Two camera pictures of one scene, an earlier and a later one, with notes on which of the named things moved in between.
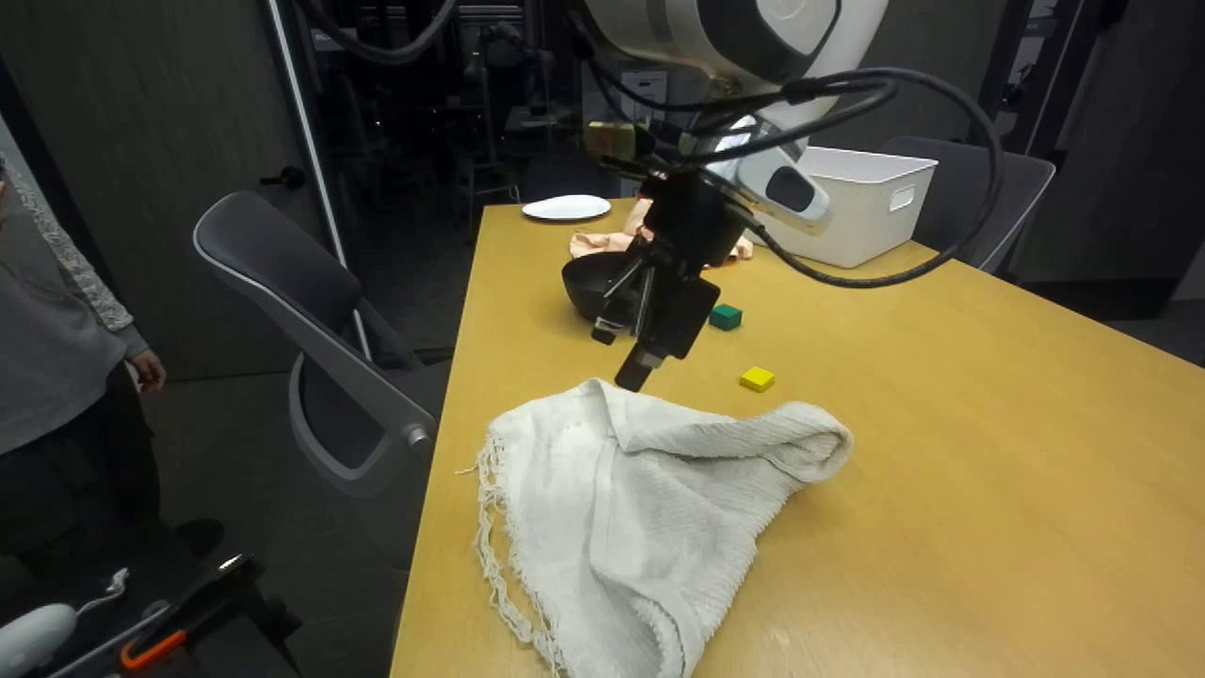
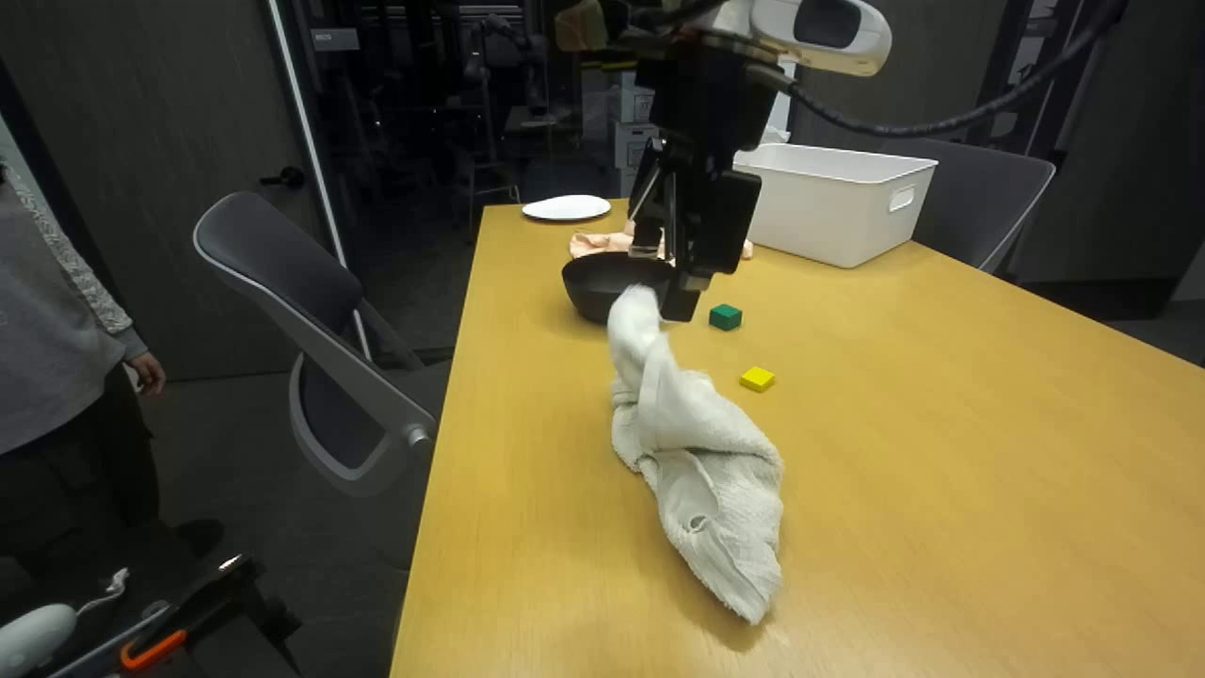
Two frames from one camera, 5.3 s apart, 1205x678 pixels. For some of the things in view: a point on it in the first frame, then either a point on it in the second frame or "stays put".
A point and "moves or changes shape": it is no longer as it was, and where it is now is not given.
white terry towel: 604,518 moves or changes shape
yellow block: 756,376 stays put
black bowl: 593,277 stays put
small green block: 724,317 stays put
